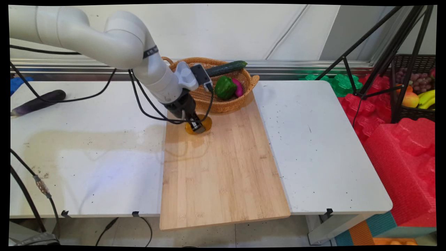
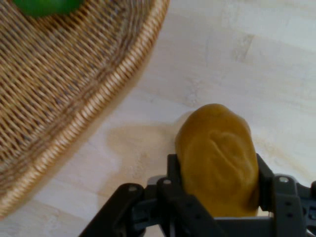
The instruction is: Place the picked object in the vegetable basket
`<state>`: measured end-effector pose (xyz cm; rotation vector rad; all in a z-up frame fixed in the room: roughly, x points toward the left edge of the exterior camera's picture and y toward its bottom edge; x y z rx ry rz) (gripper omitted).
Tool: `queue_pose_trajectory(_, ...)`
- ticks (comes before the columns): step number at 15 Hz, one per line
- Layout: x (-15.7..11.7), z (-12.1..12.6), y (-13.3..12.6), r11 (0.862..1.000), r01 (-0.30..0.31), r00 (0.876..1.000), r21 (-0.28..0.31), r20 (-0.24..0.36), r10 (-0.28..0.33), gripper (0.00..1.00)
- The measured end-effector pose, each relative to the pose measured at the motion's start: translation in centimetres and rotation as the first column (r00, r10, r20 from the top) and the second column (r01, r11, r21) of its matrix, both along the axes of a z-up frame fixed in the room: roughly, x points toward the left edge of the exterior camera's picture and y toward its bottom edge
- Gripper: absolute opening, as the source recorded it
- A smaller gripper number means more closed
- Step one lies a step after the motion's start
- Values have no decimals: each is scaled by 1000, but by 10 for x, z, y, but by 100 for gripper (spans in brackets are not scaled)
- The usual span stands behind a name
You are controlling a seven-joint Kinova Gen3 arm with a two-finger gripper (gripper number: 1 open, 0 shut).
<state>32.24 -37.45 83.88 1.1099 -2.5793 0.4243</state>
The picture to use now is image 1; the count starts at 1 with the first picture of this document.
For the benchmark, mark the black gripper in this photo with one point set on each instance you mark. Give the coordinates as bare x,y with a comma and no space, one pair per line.
181,104

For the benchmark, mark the yellow-brown potato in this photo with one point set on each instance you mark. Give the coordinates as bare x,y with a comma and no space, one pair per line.
208,123

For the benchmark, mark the dark green cucumber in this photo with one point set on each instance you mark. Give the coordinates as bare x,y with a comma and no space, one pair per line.
226,68

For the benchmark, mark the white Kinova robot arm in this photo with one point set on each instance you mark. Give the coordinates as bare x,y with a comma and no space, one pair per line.
118,42

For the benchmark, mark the woven wicker basket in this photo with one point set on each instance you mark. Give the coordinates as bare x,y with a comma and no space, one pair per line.
223,104

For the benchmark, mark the green bell pepper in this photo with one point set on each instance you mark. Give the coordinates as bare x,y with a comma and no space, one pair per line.
225,87

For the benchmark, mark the wooden cutting board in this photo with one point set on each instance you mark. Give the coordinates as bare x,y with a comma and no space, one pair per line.
223,167

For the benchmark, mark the magenta toy vegetable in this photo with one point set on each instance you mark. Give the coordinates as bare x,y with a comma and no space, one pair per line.
239,89

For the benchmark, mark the black table clip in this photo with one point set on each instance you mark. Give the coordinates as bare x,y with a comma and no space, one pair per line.
135,213
329,211
64,213

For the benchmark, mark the green foam mat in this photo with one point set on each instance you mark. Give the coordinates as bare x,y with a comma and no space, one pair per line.
343,85

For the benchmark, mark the dark purple eggplant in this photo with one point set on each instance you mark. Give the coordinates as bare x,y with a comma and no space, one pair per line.
38,103

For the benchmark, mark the white table leg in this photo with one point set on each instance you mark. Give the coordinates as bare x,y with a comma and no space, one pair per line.
334,228

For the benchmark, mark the blue foam piece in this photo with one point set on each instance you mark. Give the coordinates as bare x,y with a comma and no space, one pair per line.
19,84

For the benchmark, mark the dark gray flat device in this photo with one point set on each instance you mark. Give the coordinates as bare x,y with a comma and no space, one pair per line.
38,240

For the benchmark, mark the black tripod stand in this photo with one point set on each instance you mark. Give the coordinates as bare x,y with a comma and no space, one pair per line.
386,52

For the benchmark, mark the red foam mat stack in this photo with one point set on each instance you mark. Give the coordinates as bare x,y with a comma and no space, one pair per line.
400,157

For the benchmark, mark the teal and orange foam mat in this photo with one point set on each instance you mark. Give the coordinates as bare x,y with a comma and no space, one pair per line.
379,232

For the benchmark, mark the yellow-red peach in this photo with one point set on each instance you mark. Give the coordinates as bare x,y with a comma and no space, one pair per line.
410,100

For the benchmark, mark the black wicker fruit basket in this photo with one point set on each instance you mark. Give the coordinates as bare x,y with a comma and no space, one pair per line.
413,113

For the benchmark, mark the purple grape bunch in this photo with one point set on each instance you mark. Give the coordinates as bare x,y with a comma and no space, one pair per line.
420,81

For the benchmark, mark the yellow banana bunch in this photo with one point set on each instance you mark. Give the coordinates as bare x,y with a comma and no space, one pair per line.
428,98

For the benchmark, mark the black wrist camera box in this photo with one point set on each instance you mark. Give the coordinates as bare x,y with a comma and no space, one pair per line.
202,76

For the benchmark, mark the gray camera mount bracket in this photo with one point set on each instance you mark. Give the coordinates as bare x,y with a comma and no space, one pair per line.
184,75

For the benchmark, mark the metal wall rail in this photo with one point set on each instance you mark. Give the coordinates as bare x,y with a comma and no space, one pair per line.
296,68

